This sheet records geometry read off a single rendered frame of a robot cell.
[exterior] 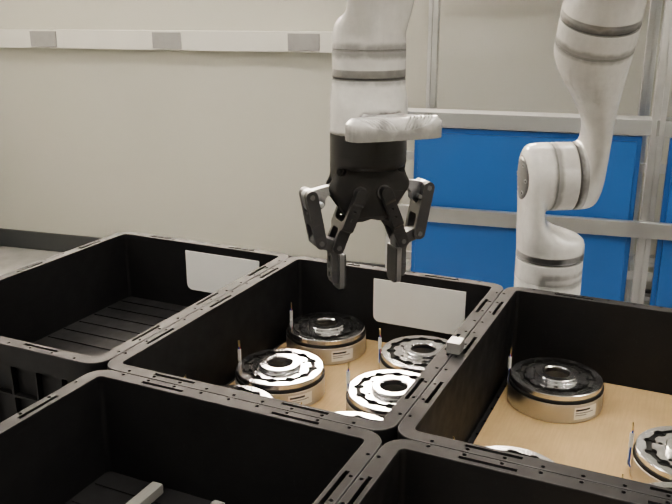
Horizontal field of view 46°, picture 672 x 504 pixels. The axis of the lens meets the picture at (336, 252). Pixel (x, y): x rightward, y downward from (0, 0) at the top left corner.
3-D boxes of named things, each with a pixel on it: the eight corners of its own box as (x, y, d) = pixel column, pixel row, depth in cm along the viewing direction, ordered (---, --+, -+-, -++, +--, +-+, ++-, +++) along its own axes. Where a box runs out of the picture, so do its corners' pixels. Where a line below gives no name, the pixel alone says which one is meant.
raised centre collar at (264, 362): (271, 355, 95) (271, 350, 94) (308, 362, 93) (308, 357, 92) (250, 371, 90) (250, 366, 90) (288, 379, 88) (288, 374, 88)
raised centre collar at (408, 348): (408, 342, 98) (408, 337, 98) (447, 347, 97) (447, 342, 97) (398, 357, 94) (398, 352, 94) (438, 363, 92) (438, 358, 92)
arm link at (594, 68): (655, 36, 88) (571, 37, 88) (602, 223, 106) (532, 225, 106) (629, 0, 95) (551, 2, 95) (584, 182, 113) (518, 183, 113)
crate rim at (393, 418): (294, 270, 111) (294, 254, 110) (505, 302, 99) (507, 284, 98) (100, 388, 76) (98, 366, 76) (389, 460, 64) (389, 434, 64)
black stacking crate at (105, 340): (129, 303, 126) (123, 234, 122) (293, 333, 114) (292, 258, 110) (-94, 413, 91) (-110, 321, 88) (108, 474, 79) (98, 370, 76)
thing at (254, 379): (263, 347, 98) (263, 342, 98) (337, 361, 94) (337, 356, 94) (219, 380, 89) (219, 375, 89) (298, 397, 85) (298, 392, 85)
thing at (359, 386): (368, 367, 92) (368, 363, 92) (452, 384, 88) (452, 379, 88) (332, 405, 84) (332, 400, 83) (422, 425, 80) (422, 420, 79)
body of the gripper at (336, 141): (392, 117, 81) (390, 206, 84) (314, 121, 78) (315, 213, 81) (425, 127, 74) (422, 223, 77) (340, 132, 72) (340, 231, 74)
